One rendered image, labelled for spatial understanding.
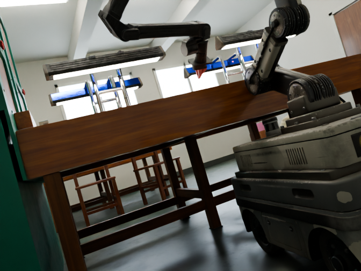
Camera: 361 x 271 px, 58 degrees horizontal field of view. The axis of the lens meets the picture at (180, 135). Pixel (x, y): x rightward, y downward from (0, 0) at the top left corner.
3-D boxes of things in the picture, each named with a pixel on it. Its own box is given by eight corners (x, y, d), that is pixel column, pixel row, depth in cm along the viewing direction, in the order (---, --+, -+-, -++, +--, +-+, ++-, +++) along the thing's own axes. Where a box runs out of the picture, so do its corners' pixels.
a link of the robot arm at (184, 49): (210, 26, 141) (199, 22, 147) (188, 31, 136) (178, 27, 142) (210, 52, 148) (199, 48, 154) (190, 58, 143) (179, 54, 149)
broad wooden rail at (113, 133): (372, 84, 182) (362, 52, 183) (27, 179, 118) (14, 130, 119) (354, 90, 194) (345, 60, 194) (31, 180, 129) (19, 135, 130)
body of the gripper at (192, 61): (187, 62, 156) (188, 48, 151) (206, 58, 159) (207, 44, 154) (193, 69, 152) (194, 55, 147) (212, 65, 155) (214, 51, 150)
